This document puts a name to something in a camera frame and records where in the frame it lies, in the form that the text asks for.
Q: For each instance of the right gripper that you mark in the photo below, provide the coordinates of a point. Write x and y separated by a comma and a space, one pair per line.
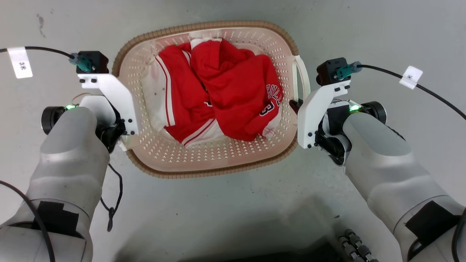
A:
333, 142

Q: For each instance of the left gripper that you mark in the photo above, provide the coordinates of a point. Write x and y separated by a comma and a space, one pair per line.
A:
109, 136

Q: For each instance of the white laundry basket brown rim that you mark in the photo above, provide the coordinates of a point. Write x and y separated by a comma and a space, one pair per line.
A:
218, 160

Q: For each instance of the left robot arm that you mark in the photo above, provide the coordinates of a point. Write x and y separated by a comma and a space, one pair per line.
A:
69, 156

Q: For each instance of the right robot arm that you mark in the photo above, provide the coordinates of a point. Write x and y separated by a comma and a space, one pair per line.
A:
382, 156

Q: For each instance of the red jersey with number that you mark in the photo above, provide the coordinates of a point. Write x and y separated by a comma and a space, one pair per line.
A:
236, 91

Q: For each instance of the red garment with white stripes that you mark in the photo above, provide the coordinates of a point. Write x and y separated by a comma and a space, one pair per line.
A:
182, 98

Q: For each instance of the white right camera bracket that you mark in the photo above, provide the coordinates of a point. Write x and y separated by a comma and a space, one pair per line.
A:
313, 109

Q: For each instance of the white camera bracket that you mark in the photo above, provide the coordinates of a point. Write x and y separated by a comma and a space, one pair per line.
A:
113, 91
313, 109

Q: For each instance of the white left camera bracket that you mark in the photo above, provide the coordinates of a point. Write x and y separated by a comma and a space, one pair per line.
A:
113, 91

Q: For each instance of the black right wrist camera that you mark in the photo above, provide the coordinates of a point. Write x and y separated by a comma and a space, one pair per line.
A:
327, 69

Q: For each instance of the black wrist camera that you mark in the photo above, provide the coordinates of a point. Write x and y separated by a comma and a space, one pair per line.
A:
327, 69
98, 60

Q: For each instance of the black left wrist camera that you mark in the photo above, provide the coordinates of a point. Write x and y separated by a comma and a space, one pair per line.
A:
98, 60

